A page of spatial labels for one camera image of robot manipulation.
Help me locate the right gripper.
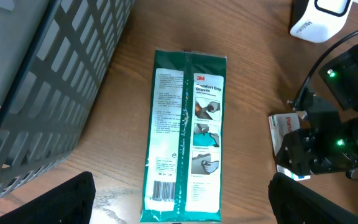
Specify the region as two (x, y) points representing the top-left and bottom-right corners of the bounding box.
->
(275, 90), (358, 175)

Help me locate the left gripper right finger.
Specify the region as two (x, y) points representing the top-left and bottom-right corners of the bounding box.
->
(268, 173), (358, 224)

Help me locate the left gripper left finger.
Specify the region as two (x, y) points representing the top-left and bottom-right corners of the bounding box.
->
(0, 171), (96, 224)

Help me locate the white green box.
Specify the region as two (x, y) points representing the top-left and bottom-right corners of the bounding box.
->
(268, 113), (311, 181)

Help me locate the large green box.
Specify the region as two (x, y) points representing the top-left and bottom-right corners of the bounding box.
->
(140, 50), (227, 223)

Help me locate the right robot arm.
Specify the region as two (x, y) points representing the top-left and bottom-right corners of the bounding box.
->
(275, 44), (358, 179)

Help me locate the grey plastic mesh basket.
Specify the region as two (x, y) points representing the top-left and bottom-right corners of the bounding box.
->
(0, 0), (134, 198)

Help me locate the right black cable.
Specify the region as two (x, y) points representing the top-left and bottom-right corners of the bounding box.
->
(292, 21), (358, 110)

